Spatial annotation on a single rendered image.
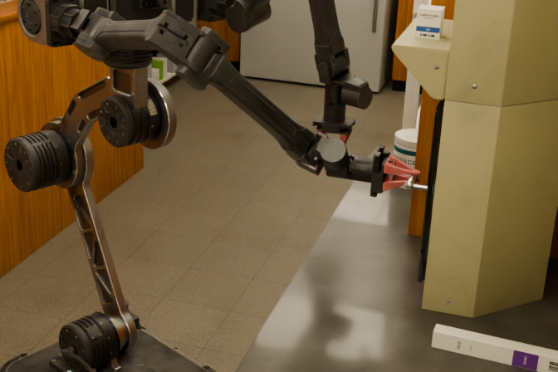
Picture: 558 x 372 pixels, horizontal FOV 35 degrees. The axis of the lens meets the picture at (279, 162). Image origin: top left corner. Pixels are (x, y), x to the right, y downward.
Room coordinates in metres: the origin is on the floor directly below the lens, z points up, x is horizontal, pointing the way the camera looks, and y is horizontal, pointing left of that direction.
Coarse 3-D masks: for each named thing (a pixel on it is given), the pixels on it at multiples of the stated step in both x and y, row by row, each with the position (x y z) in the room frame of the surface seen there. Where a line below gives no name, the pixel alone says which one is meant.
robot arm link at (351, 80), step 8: (320, 64) 2.20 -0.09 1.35; (320, 72) 2.21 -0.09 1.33; (328, 72) 2.19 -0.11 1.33; (344, 72) 2.24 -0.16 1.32; (320, 80) 2.21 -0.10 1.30; (328, 80) 2.19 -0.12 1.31; (336, 80) 2.20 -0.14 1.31; (344, 80) 2.19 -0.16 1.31; (352, 80) 2.19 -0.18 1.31; (360, 80) 2.19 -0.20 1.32; (344, 88) 2.19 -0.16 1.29; (352, 88) 2.17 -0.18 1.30; (360, 88) 2.16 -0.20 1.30; (368, 88) 2.18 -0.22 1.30; (344, 96) 2.18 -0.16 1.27; (352, 96) 2.16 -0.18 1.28; (360, 96) 2.15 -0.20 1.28; (368, 96) 2.18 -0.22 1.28; (352, 104) 2.17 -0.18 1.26; (360, 104) 2.16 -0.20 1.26; (368, 104) 2.18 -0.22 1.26
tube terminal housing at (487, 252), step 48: (480, 0) 1.70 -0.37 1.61; (528, 0) 1.69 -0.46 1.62; (480, 48) 1.69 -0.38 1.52; (528, 48) 1.70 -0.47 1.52; (480, 96) 1.69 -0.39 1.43; (528, 96) 1.71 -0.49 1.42; (480, 144) 1.69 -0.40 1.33; (528, 144) 1.72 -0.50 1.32; (480, 192) 1.68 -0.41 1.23; (528, 192) 1.73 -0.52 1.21; (432, 240) 1.71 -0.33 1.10; (480, 240) 1.68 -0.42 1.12; (528, 240) 1.74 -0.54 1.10; (432, 288) 1.70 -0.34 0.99; (480, 288) 1.68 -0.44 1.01; (528, 288) 1.75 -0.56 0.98
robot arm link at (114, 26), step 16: (112, 16) 2.01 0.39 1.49; (160, 16) 1.76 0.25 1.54; (176, 16) 1.75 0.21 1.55; (80, 32) 2.02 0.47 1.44; (96, 32) 1.98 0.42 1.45; (112, 32) 1.91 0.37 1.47; (128, 32) 1.84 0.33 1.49; (144, 32) 1.77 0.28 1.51; (160, 32) 1.73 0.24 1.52; (176, 32) 1.74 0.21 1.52; (192, 32) 1.74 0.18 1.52; (80, 48) 2.03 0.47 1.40; (96, 48) 1.97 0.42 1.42; (112, 48) 1.96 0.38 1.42; (128, 48) 1.90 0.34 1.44; (144, 48) 1.83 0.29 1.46; (160, 48) 1.72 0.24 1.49; (176, 48) 1.72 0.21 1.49; (192, 48) 1.74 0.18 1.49; (208, 48) 1.74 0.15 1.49; (176, 64) 1.75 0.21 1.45; (192, 64) 1.72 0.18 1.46
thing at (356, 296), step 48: (384, 192) 2.37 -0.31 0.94; (336, 240) 2.04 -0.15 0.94; (384, 240) 2.05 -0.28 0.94; (288, 288) 1.77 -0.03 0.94; (336, 288) 1.78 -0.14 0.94; (384, 288) 1.79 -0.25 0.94; (288, 336) 1.57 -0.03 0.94; (336, 336) 1.58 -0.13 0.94; (384, 336) 1.59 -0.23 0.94; (432, 336) 1.60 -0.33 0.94; (528, 336) 1.61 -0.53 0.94
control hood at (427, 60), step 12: (444, 24) 1.97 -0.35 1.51; (408, 36) 1.83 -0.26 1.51; (444, 36) 1.84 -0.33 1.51; (396, 48) 1.74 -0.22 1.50; (408, 48) 1.73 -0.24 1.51; (420, 48) 1.73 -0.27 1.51; (432, 48) 1.72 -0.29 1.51; (444, 48) 1.73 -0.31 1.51; (408, 60) 1.73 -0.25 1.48; (420, 60) 1.72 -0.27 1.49; (432, 60) 1.72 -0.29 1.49; (444, 60) 1.71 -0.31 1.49; (420, 72) 1.72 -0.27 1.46; (432, 72) 1.72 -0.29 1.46; (444, 72) 1.71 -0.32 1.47; (420, 84) 1.73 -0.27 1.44; (432, 84) 1.72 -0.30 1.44; (444, 84) 1.71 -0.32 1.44; (432, 96) 1.72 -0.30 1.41; (444, 96) 1.71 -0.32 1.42
